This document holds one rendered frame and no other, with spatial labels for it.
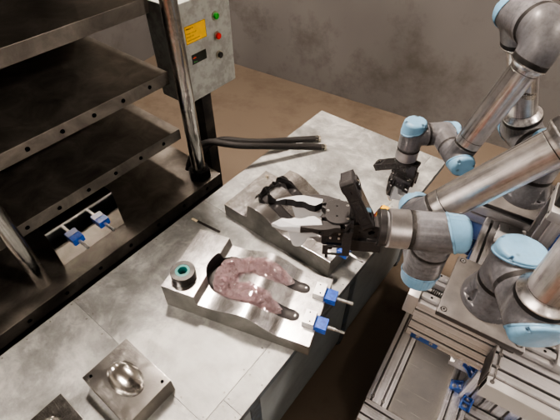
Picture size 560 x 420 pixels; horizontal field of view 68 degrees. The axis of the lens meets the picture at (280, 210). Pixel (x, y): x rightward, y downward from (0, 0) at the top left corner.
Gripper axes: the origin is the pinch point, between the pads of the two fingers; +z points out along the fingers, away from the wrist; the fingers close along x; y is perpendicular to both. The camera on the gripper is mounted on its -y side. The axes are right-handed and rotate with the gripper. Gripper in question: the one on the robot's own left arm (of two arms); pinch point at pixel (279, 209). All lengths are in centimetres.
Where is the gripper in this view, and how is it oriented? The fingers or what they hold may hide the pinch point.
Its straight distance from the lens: 78.6
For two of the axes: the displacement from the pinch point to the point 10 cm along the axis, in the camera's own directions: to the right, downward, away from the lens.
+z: -9.9, -0.8, 0.8
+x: 1.1, -6.1, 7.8
